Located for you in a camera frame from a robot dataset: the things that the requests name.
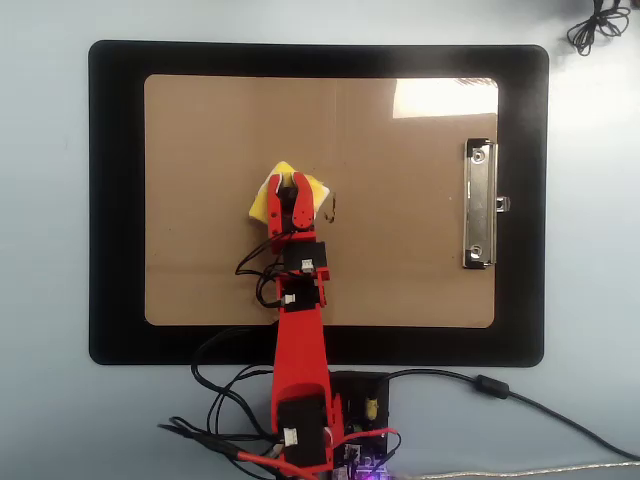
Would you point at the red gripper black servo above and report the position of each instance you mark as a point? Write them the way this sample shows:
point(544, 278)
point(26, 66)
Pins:
point(287, 222)

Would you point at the yellow sponge with black knob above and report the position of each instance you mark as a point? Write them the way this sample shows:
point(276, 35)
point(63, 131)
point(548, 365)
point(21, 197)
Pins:
point(259, 205)

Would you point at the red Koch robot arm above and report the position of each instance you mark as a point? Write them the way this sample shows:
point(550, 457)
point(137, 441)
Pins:
point(300, 350)

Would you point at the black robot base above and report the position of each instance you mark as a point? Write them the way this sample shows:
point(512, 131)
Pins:
point(360, 395)

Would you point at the brown clipboard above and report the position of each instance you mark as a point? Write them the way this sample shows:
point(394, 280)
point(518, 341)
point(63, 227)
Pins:
point(400, 200)

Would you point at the black desk mat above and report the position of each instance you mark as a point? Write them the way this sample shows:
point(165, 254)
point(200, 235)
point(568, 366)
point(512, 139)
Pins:
point(115, 200)

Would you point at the silver metal clipboard clip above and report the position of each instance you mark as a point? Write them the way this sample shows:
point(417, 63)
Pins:
point(478, 200)

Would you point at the yellow power jack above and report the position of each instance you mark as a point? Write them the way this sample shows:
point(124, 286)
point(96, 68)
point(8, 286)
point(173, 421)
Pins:
point(371, 407)

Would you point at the controller board with purple LED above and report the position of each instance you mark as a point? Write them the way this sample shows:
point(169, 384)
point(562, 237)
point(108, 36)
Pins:
point(367, 465)

